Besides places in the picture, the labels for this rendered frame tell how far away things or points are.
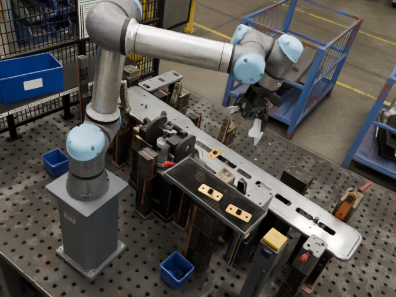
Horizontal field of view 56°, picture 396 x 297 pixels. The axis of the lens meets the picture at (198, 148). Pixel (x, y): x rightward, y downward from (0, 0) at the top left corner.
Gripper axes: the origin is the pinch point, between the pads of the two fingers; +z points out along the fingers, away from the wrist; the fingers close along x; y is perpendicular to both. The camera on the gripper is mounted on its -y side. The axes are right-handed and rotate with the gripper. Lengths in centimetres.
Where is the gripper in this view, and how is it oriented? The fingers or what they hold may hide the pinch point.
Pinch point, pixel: (243, 129)
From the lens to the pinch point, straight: 128.4
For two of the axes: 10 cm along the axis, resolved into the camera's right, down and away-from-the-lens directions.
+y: -7.9, 1.6, -5.9
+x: 5.0, 7.3, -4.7
